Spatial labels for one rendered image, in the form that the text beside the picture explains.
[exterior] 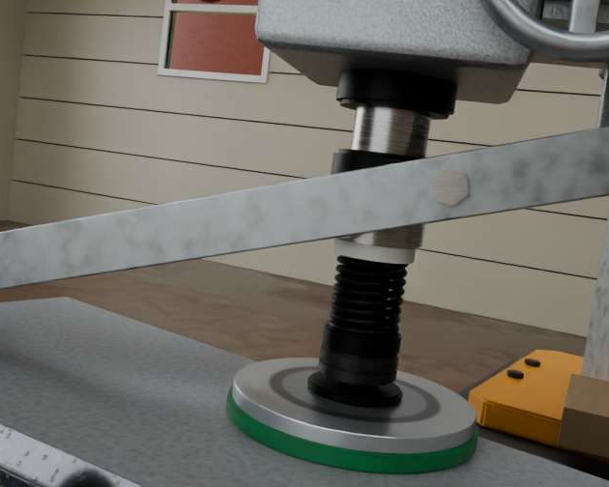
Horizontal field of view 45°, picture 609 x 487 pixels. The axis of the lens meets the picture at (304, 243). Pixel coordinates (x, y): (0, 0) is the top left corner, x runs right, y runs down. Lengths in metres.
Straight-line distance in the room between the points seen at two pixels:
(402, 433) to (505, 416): 0.54
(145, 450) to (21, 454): 0.09
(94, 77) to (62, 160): 1.04
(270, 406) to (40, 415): 0.18
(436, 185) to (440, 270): 6.20
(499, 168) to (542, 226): 6.00
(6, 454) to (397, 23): 0.41
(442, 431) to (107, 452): 0.25
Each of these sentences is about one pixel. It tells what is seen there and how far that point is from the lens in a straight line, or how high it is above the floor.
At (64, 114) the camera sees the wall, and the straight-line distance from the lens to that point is 9.04.
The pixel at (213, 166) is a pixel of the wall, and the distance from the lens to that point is 7.73.
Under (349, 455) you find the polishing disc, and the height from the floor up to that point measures 0.87.
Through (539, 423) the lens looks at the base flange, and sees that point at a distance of 1.10.
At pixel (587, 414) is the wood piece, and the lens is 0.97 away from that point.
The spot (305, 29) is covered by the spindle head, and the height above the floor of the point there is 1.17.
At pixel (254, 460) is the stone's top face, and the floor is 0.86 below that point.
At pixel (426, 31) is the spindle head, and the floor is 1.18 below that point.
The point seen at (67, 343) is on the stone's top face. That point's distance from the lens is 0.82.
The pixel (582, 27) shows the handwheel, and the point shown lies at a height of 1.18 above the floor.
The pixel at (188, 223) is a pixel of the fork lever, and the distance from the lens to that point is 0.61.
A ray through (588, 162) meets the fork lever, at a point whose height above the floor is 1.11.
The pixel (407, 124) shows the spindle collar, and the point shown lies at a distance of 0.60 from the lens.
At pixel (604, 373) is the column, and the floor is 0.82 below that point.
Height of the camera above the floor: 1.07
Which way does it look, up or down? 6 degrees down
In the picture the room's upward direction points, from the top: 8 degrees clockwise
